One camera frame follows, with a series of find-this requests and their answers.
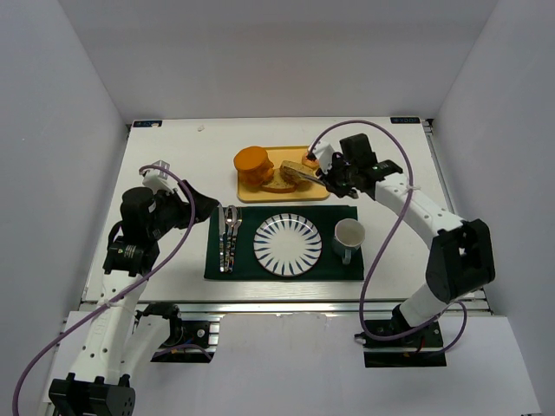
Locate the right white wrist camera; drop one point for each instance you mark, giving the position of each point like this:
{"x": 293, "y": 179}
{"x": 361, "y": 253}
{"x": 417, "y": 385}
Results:
{"x": 323, "y": 153}

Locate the seeded bread slice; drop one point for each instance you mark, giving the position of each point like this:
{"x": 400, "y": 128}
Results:
{"x": 298, "y": 166}
{"x": 278, "y": 184}

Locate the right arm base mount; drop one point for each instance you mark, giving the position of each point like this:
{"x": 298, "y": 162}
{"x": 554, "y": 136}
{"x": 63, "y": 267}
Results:
{"x": 423, "y": 349}

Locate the blue striped white plate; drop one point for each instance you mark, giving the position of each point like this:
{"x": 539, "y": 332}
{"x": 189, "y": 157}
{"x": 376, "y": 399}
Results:
{"x": 287, "y": 245}

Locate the round bread bun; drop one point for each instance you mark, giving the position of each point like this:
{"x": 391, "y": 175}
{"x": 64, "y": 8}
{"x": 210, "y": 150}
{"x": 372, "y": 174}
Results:
{"x": 311, "y": 163}

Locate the yellow tray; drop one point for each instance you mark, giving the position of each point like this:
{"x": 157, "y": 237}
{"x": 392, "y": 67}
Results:
{"x": 277, "y": 154}

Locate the dark green cloth mat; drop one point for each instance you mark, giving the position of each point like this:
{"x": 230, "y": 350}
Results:
{"x": 328, "y": 268}

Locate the orange bread loaf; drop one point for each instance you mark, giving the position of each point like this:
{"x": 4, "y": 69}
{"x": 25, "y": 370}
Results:
{"x": 253, "y": 166}

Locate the grey-blue mug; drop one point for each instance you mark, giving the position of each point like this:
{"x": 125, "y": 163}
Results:
{"x": 349, "y": 235}

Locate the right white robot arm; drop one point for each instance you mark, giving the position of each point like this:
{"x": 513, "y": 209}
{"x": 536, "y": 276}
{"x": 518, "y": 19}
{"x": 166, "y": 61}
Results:
{"x": 460, "y": 257}

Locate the blue table label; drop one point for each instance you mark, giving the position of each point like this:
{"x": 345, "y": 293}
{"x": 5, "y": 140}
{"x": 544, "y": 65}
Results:
{"x": 405, "y": 120}
{"x": 147, "y": 123}

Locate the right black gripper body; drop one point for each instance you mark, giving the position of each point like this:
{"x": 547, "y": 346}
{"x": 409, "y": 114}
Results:
{"x": 334, "y": 178}

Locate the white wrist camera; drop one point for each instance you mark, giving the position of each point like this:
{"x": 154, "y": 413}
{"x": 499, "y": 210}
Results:
{"x": 323, "y": 153}
{"x": 157, "y": 179}

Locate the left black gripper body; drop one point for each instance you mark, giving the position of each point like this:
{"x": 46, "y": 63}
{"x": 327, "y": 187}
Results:
{"x": 182, "y": 208}

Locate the metal fork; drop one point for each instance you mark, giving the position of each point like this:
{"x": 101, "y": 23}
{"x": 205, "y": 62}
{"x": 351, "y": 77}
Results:
{"x": 236, "y": 229}

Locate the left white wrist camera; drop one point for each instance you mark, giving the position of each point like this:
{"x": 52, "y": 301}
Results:
{"x": 157, "y": 179}

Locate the left blue table label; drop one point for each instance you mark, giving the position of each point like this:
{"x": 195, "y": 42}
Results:
{"x": 147, "y": 123}

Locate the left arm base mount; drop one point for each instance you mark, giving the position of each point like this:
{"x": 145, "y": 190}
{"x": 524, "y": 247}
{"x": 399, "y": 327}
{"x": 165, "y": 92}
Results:
{"x": 188, "y": 340}

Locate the metal tongs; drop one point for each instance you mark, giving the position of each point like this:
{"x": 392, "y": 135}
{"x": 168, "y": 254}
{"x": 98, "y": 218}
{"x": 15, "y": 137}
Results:
{"x": 296, "y": 176}

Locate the seeded bread slice back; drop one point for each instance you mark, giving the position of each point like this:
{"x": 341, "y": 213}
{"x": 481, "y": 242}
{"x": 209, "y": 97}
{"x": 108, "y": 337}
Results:
{"x": 298, "y": 166}

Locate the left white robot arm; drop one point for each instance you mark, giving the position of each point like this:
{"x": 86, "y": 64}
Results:
{"x": 120, "y": 341}

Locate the seeded bread slice front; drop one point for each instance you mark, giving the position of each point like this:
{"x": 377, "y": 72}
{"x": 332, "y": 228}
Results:
{"x": 278, "y": 184}

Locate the right blue table label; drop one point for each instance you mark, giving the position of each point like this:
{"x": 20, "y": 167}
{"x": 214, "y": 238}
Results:
{"x": 405, "y": 120}

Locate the metal spoon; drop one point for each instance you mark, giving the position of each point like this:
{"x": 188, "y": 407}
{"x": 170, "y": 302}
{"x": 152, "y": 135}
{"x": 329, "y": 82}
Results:
{"x": 231, "y": 217}

